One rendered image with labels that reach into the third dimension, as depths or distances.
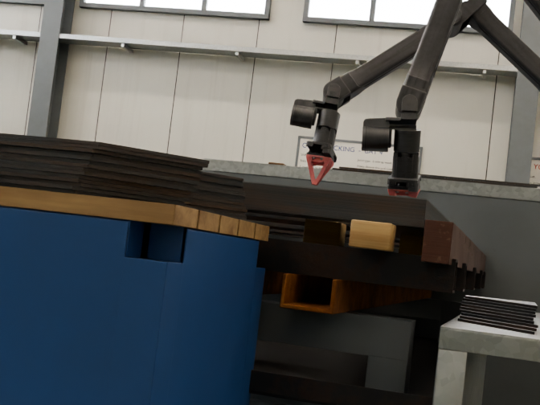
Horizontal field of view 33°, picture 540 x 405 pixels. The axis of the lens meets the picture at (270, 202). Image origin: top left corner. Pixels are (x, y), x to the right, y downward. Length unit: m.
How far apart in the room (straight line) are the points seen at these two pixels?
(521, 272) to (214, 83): 9.21
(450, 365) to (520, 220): 1.69
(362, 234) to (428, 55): 0.82
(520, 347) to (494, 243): 1.68
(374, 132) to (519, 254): 1.06
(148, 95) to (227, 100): 1.06
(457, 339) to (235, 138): 10.47
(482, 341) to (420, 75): 0.89
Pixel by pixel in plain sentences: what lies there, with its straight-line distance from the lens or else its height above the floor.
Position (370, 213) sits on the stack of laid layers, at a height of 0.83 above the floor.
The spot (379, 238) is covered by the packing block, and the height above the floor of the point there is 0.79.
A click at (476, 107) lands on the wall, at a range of 11.42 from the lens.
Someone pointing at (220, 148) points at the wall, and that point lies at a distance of 11.71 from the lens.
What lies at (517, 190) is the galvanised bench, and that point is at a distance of 2.96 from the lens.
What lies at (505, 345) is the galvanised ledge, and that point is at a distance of 1.29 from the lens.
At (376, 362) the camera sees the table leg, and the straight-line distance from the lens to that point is 1.42.
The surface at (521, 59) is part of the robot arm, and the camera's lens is 2.55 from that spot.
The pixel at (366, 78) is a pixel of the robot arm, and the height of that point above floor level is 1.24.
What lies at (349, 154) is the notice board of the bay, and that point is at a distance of 11.38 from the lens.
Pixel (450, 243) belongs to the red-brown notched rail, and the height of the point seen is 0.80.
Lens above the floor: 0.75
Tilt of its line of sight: 3 degrees up
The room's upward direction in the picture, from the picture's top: 7 degrees clockwise
